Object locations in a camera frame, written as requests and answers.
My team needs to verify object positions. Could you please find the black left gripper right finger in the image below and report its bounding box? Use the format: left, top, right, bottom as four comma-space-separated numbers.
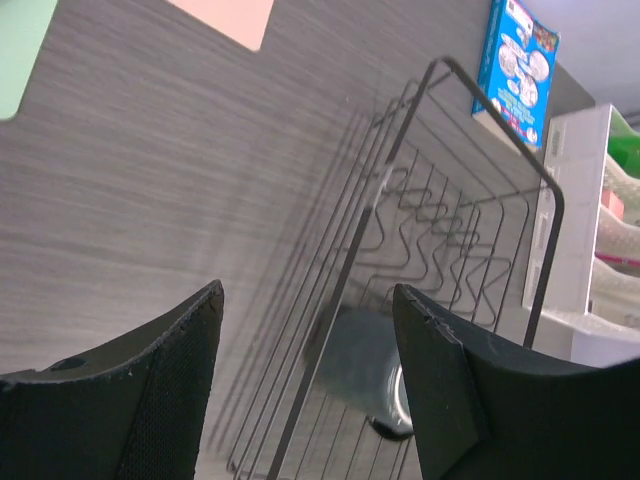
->
392, 284, 639, 479

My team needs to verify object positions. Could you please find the blue picture book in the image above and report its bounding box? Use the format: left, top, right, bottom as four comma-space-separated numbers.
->
477, 0, 560, 151

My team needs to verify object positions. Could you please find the grey wire dish rack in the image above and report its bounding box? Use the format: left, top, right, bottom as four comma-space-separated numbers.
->
213, 57, 542, 479

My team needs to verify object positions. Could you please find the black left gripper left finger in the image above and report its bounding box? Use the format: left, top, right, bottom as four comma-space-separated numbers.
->
1, 280, 224, 479

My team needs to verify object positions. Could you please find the light green clipboard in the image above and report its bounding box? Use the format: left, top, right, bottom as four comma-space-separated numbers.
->
1, 0, 58, 122

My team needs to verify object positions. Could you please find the white plastic file organizer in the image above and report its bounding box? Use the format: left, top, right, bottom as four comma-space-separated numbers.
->
534, 104, 639, 367

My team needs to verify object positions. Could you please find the grey ceramic mug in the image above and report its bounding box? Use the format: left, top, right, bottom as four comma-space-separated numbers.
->
305, 305, 414, 441

